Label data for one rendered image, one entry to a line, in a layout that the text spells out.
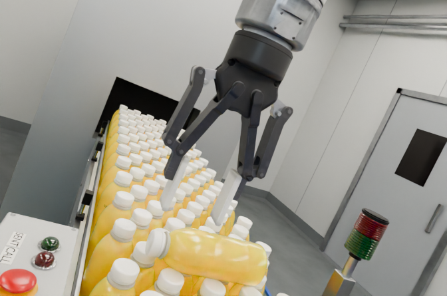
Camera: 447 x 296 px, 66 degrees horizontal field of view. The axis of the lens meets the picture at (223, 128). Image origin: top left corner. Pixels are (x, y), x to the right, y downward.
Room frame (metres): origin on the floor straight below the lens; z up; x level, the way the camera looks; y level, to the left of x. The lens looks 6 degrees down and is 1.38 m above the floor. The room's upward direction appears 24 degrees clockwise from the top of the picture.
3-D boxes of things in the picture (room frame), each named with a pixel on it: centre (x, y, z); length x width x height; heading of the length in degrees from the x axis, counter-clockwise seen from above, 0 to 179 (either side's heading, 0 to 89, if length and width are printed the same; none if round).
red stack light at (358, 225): (0.78, -0.40, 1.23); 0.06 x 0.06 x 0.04
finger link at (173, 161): (0.40, 0.05, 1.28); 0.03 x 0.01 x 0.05; 110
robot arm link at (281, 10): (0.42, 0.00, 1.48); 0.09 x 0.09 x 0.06
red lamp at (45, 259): (0.39, 0.14, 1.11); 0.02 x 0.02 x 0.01
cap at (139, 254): (0.53, 0.03, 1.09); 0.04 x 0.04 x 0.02
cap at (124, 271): (0.46, 0.05, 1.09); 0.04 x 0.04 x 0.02
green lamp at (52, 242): (0.43, 0.15, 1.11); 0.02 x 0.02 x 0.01
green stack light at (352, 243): (0.78, -0.40, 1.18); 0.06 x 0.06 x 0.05
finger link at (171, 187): (0.41, 0.03, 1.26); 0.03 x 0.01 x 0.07; 20
